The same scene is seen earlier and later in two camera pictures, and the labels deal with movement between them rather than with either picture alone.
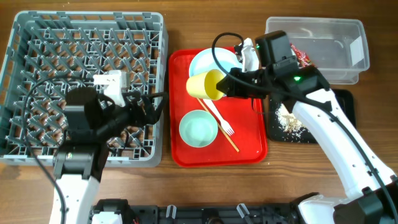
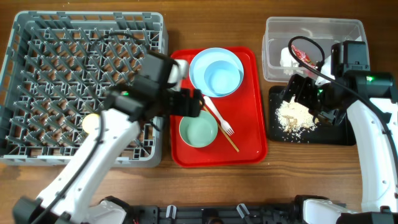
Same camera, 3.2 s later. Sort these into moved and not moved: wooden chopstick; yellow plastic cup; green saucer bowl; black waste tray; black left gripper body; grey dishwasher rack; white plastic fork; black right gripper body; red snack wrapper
Moved: black left gripper body; black right gripper body; yellow plastic cup
Not moved: white plastic fork; red snack wrapper; black waste tray; wooden chopstick; green saucer bowl; grey dishwasher rack
